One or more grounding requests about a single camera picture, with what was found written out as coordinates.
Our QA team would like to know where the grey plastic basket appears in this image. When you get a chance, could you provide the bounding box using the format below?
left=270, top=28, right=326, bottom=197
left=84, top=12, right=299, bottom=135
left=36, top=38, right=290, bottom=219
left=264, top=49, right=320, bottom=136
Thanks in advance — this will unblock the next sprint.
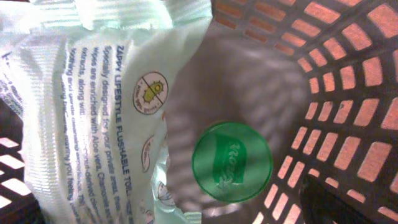
left=1, top=1, right=397, bottom=223

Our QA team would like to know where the green lid jar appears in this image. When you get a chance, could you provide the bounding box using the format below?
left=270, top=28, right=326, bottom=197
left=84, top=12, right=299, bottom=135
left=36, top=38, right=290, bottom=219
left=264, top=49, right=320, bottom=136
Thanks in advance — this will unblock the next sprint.
left=192, top=121, right=274, bottom=203

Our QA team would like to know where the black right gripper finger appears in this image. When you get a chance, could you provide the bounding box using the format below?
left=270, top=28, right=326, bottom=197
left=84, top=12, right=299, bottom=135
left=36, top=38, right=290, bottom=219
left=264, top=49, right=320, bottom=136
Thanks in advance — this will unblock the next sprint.
left=300, top=174, right=397, bottom=223

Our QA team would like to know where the mint green wipes packet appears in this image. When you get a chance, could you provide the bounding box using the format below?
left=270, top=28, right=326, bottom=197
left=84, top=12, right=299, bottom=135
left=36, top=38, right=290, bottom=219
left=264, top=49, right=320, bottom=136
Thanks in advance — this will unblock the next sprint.
left=1, top=0, right=212, bottom=223

